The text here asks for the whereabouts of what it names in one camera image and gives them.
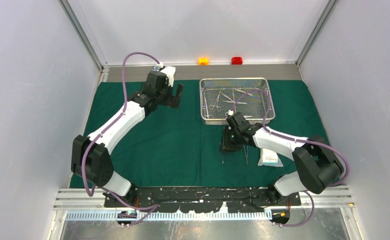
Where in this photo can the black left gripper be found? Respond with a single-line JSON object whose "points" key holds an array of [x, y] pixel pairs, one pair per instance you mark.
{"points": [[172, 101]]}

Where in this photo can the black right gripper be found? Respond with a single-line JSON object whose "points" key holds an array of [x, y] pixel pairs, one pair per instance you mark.
{"points": [[226, 144]]}

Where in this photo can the white sterile packet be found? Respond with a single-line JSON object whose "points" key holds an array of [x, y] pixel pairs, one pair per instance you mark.
{"points": [[269, 158]]}

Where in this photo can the metal mesh instrument tray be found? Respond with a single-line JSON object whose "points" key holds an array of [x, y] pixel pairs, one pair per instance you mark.
{"points": [[252, 98]]}

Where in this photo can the green surgical drape cloth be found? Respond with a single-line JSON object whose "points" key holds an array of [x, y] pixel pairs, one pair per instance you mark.
{"points": [[173, 147]]}

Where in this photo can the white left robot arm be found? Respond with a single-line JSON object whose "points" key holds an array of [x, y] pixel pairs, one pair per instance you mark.
{"points": [[91, 154]]}

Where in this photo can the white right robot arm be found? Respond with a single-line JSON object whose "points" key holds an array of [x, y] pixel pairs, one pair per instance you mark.
{"points": [[318, 165]]}

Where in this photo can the blue owl toy block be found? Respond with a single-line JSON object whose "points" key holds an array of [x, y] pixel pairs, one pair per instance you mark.
{"points": [[157, 68]]}

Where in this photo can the steel needle holder clamp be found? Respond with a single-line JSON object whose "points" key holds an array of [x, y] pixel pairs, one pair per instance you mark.
{"points": [[213, 106]]}

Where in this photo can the yellow toy block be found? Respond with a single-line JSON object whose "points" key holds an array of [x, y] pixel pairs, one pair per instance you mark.
{"points": [[203, 61]]}

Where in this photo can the red toy block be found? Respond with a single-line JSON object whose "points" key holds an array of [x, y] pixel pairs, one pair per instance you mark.
{"points": [[237, 60]]}

